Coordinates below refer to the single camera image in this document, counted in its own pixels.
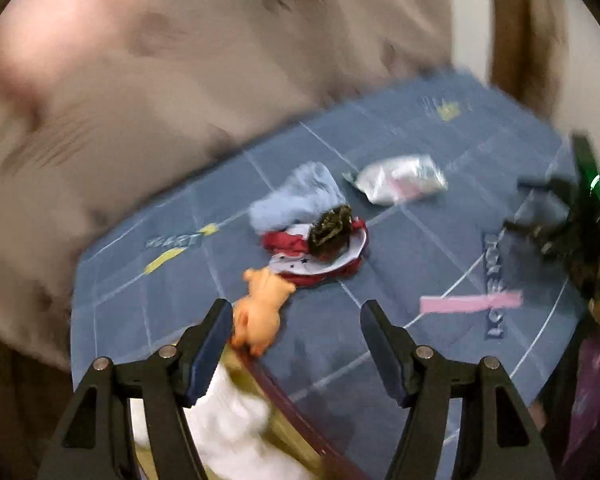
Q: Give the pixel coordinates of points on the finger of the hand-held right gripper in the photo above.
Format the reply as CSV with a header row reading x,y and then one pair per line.
x,y
540,232
545,183

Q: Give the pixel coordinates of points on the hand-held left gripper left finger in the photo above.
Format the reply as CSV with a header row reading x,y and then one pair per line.
x,y
210,355

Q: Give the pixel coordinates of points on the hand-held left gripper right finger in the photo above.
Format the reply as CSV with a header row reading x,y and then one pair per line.
x,y
380,350

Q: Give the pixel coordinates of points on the orange pig toy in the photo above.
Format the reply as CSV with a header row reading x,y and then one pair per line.
x,y
260,305

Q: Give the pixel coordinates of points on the dark red box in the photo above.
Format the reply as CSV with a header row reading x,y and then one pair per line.
x,y
300,420

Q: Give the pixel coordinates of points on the red and white starred cloth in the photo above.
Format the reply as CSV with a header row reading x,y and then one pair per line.
x,y
290,247

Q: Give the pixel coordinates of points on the silver plastic packet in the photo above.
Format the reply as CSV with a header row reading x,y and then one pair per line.
x,y
400,177

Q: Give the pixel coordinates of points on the light blue fluffy cloth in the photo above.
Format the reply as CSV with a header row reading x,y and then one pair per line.
x,y
300,195

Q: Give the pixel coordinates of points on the blue printed bedsheet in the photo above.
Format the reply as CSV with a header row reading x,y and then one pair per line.
x,y
430,125

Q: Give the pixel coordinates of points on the purple bag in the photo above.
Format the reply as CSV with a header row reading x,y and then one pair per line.
x,y
597,400

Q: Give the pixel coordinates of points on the beige leaf curtain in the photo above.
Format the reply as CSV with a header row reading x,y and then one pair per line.
x,y
180,60

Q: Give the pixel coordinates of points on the brown wooden post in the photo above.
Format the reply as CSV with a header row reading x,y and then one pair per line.
x,y
507,25

